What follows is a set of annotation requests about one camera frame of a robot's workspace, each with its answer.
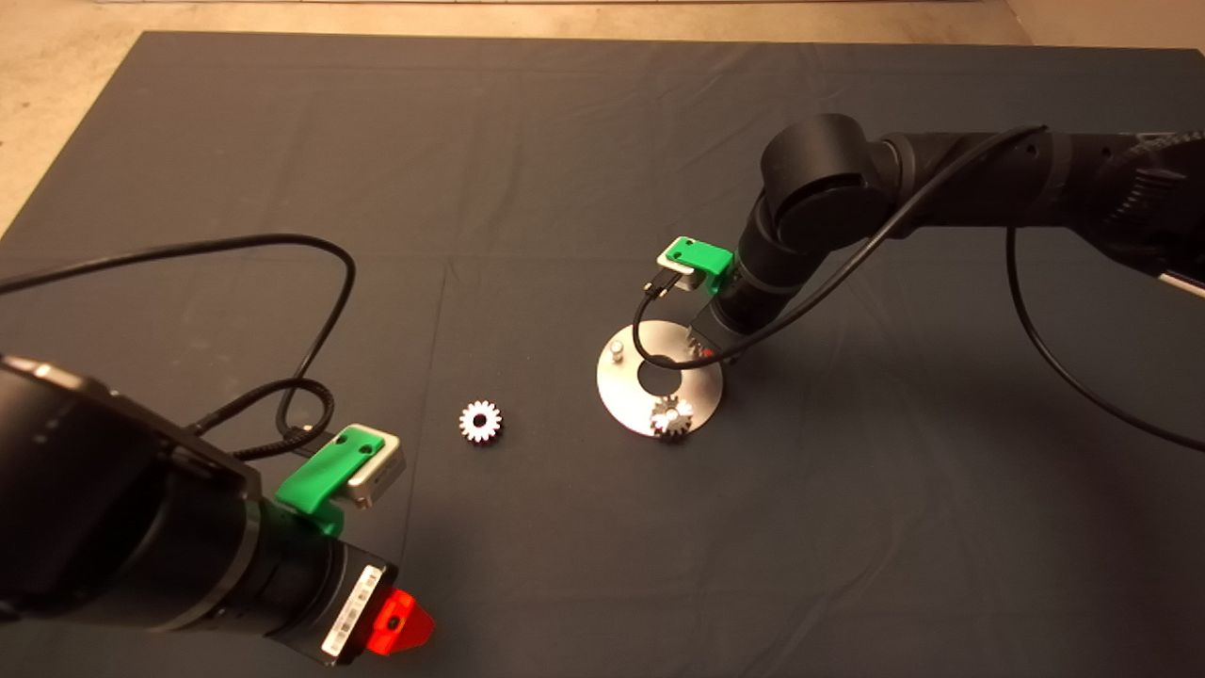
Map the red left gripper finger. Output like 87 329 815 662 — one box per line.
365 589 437 657

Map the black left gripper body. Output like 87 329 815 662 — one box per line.
240 504 398 668

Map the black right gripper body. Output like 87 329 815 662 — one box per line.
690 264 801 363

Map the bright steel planetary gear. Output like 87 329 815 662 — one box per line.
459 400 503 444

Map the round metal carrier plate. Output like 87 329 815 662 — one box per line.
597 320 725 440

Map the dark grey table cloth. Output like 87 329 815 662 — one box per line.
0 31 1205 678

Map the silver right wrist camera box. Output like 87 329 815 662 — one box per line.
656 247 702 291

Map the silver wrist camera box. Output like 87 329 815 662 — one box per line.
656 247 702 291
344 431 408 509

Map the green right camera mount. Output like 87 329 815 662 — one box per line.
667 237 735 298

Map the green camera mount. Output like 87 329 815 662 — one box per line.
275 426 385 538
667 237 735 298

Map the smooth black right camera cable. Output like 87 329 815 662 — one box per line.
632 124 1205 453

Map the smooth black camera cable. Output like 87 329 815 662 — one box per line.
632 124 1205 453
0 234 357 439

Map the green left camera mount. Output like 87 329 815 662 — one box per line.
275 426 385 538

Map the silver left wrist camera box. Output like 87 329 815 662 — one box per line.
344 431 408 509

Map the braided black left arm cable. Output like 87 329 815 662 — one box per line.
188 379 335 462

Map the braided black arm cable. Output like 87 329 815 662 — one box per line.
1120 130 1205 274
188 379 335 462

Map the smooth black left camera cable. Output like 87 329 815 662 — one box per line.
0 234 357 439

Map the braided black right arm cable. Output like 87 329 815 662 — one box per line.
1120 130 1205 274

